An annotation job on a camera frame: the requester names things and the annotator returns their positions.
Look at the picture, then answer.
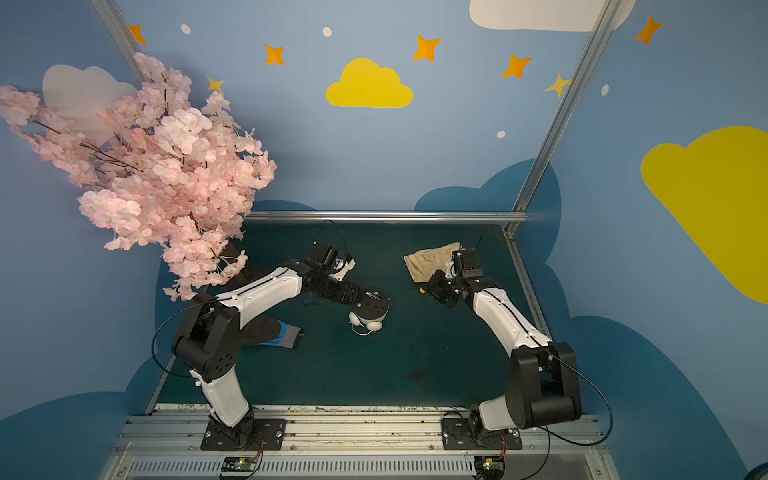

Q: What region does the white round alarm clock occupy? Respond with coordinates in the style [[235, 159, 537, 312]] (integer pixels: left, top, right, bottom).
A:
[[348, 290, 390, 337]]

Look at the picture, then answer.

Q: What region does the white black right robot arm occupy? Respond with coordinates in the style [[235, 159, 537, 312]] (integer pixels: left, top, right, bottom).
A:
[[426, 249, 582, 432]]

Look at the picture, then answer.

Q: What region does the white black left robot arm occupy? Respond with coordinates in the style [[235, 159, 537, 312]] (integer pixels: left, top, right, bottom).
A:
[[170, 249, 388, 450]]

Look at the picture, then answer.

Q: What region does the cream work glove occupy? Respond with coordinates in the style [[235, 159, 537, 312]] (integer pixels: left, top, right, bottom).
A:
[[403, 242, 462, 284]]

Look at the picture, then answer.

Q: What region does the grey blue sock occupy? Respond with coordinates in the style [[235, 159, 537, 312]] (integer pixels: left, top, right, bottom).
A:
[[240, 315, 303, 349]]

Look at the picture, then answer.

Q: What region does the right controller circuit board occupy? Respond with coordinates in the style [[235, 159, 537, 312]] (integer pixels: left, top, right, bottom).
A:
[[473, 457, 506, 480]]

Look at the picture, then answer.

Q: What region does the controller circuit board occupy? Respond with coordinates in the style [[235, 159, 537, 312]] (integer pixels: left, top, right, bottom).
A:
[[473, 457, 506, 480], [219, 456, 256, 479]]

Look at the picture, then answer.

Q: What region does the left controller circuit board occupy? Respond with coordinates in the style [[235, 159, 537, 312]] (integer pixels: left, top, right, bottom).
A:
[[219, 456, 256, 479]]

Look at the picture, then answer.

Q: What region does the pink cherry blossom tree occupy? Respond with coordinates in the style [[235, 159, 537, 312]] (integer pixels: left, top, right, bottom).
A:
[[1, 53, 277, 300]]

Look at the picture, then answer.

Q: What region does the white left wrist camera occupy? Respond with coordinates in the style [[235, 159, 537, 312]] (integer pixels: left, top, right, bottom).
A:
[[329, 252, 356, 282]]

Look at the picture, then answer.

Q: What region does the aluminium back rail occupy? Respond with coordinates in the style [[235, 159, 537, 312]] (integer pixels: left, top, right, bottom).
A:
[[245, 211, 528, 224]]

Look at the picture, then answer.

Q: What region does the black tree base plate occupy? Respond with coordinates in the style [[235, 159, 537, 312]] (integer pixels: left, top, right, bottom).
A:
[[222, 243, 258, 290]]

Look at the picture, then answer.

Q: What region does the aluminium front mounting rail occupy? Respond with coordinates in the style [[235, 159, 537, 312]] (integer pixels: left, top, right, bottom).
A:
[[101, 404, 619, 479]]

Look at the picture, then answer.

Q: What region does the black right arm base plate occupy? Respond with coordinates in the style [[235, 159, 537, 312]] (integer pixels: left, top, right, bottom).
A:
[[440, 413, 523, 451]]

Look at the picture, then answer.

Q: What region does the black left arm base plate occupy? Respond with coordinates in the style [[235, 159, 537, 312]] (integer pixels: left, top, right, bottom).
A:
[[200, 417, 287, 451]]

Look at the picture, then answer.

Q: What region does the aluminium corner post right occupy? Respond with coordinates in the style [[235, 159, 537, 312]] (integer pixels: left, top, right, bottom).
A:
[[504, 0, 624, 240]]

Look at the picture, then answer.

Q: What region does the aluminium corner post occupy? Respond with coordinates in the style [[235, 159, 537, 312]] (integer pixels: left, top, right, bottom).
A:
[[504, 0, 624, 240], [91, 0, 147, 83]]

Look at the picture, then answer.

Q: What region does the aluminium corner post left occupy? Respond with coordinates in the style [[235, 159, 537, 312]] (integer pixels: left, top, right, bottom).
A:
[[91, 0, 147, 83]]

